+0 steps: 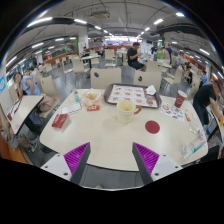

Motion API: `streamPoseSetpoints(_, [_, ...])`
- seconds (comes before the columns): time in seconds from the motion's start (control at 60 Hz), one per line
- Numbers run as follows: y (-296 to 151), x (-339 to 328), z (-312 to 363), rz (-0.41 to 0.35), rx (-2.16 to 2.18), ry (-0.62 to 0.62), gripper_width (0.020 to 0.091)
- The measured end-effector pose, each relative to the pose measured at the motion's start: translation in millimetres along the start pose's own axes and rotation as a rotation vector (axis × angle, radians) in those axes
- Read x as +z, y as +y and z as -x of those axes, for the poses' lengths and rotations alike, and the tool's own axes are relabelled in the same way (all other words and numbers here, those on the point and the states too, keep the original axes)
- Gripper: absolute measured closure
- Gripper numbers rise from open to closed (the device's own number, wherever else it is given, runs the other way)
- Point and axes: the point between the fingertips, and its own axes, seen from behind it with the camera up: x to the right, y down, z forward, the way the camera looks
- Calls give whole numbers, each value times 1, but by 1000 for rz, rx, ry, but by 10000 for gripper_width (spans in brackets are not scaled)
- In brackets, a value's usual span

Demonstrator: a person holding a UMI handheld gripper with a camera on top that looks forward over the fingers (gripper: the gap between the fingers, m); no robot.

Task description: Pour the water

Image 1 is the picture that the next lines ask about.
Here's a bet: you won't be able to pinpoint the ceiling lights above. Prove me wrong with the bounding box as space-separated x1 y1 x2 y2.
4 11 224 81

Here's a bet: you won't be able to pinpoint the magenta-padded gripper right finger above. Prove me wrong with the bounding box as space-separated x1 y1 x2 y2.
131 142 184 186

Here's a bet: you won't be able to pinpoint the clear plastic bag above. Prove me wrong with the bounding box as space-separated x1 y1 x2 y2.
189 119 204 138

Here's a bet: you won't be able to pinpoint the cream mug with brown handle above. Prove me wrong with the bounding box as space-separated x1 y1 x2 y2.
116 99 142 125

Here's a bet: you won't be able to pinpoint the small teal bottle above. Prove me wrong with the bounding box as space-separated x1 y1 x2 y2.
73 90 81 103

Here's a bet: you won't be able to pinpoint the colourful printed leaflet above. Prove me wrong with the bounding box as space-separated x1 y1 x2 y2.
160 102 186 123

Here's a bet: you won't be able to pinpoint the person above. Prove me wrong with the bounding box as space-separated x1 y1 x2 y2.
184 63 194 84
165 43 174 64
192 79 224 127
199 70 209 87
13 72 54 114
81 46 91 58
126 41 147 72

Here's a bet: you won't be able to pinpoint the flat round red coaster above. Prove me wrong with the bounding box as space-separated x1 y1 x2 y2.
144 120 161 135

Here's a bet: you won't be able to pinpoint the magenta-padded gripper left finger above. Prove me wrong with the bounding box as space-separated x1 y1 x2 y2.
39 142 92 186

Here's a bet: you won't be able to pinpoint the red sauce packet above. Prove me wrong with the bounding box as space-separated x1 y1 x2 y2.
86 104 101 112

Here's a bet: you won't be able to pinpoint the ceiling air conditioner unit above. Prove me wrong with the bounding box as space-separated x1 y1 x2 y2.
89 10 111 20

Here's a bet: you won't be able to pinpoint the dark food tray with paper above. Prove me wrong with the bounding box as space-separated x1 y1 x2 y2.
103 83 163 109

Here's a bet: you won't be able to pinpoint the beige dining table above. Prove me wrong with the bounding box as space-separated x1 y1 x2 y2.
6 94 45 135

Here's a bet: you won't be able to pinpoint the beige chairs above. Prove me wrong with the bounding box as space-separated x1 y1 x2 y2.
33 48 201 101

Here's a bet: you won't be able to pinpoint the plastic bag with fries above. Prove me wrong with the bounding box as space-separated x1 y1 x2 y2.
80 88 104 107

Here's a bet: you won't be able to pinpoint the red wallet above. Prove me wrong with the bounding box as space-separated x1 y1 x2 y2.
51 113 69 130

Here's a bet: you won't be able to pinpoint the red paper cup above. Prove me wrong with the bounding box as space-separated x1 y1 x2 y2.
174 89 188 109

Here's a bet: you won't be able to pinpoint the white printed card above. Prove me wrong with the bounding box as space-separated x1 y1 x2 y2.
60 101 83 116

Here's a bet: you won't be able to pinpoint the crumpled white napkin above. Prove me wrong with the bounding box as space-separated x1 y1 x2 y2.
145 84 157 96

